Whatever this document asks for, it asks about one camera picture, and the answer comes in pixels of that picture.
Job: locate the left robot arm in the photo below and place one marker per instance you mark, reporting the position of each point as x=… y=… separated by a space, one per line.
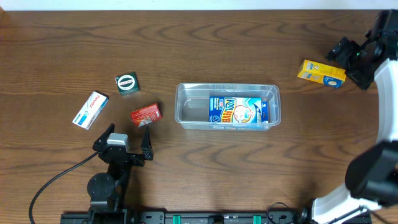
x=107 y=189

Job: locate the yellow Woods box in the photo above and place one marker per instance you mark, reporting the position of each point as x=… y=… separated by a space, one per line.
x=321 y=73

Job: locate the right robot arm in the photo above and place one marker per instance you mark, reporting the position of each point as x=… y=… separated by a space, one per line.
x=371 y=178

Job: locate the red ActiFast box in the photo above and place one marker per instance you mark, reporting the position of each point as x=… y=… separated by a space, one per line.
x=146 y=115

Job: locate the white Panadol box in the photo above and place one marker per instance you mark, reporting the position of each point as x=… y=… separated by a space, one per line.
x=90 y=110

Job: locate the green Zam-Buk box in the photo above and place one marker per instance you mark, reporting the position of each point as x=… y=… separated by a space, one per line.
x=127 y=84

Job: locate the blue Kool Fever box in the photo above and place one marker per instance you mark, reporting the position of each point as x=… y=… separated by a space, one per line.
x=238 y=110

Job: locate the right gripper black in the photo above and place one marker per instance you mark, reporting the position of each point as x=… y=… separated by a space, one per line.
x=352 y=66

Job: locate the clear plastic container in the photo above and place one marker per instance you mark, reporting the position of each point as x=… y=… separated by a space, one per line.
x=192 y=104

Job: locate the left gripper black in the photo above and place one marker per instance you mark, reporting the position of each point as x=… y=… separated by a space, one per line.
x=147 y=152

